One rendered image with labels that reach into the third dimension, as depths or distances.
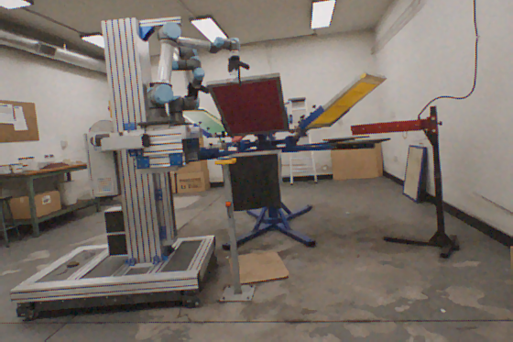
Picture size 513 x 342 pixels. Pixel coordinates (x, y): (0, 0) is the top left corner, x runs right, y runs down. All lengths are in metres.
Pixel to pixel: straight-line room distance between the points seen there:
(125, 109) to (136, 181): 0.53
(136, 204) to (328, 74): 5.42
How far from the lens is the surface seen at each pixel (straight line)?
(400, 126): 2.99
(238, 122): 3.07
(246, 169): 2.55
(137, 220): 2.66
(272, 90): 2.70
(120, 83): 2.64
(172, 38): 2.32
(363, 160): 7.16
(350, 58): 7.34
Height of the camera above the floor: 1.12
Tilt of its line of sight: 3 degrees down
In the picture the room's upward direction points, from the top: 5 degrees counter-clockwise
